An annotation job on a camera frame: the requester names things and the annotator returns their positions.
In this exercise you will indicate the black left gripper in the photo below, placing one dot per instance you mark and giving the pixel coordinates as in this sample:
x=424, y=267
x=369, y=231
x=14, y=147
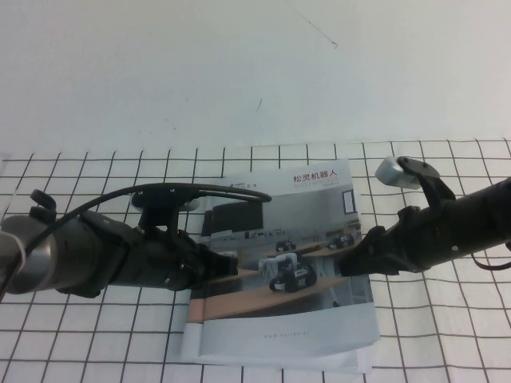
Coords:
x=159, y=259

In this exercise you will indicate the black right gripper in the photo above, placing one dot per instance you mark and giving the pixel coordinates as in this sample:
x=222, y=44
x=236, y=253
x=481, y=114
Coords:
x=423, y=243

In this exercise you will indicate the AgileX robot brochure book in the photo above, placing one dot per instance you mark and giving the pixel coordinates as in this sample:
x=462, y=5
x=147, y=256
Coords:
x=247, y=319

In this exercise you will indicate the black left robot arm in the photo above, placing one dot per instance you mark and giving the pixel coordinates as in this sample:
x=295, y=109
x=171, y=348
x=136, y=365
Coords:
x=68, y=255

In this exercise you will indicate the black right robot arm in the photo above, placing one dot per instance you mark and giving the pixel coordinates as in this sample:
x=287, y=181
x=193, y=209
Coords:
x=483, y=215

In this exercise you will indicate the white black-grid tablecloth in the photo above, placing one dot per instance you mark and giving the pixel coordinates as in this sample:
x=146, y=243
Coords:
x=439, y=339

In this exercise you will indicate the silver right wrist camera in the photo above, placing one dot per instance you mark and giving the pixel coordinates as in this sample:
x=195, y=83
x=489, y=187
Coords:
x=393, y=173

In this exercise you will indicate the black left camera bracket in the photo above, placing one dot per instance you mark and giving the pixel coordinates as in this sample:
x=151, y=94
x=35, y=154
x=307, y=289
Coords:
x=159, y=203

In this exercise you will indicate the black camera bracket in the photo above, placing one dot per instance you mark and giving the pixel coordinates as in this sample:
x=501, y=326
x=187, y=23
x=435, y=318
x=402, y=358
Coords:
x=159, y=203
x=429, y=179

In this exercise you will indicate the black right camera bracket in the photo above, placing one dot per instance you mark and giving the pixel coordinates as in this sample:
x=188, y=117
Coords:
x=429, y=179

